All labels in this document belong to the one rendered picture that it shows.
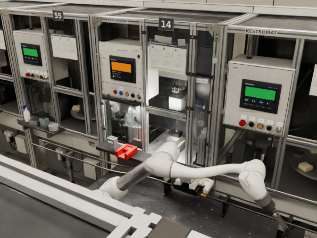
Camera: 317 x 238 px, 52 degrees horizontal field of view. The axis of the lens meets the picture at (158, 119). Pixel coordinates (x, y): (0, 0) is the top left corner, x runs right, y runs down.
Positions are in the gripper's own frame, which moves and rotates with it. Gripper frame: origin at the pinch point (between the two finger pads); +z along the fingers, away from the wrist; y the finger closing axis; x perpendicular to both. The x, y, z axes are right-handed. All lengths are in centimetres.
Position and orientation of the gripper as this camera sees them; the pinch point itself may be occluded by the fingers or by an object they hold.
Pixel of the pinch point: (287, 229)
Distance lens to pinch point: 206.8
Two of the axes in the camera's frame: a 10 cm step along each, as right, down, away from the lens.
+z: 6.3, 7.7, 1.0
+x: -7.8, 6.2, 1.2
